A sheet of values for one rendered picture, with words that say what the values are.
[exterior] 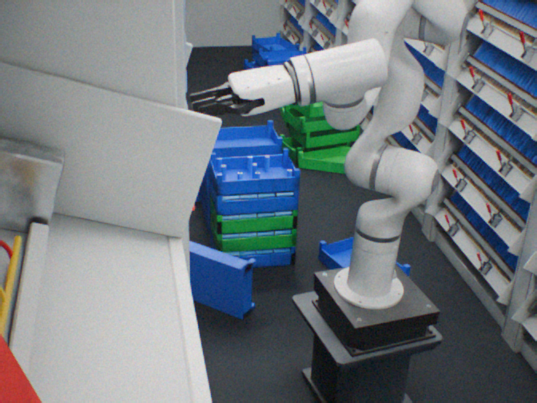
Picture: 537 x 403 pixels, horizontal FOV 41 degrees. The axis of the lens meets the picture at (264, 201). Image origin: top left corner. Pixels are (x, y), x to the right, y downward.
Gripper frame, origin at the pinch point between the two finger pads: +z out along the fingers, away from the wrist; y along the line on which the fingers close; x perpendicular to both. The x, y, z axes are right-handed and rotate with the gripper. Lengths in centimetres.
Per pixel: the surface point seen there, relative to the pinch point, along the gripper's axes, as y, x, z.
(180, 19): 91, -38, 2
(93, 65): 92, -38, 5
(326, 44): -286, 92, -83
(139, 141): 93, -35, 4
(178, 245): 93, -31, 4
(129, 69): 92, -37, 4
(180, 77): 91, -36, 2
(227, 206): -110, 82, -2
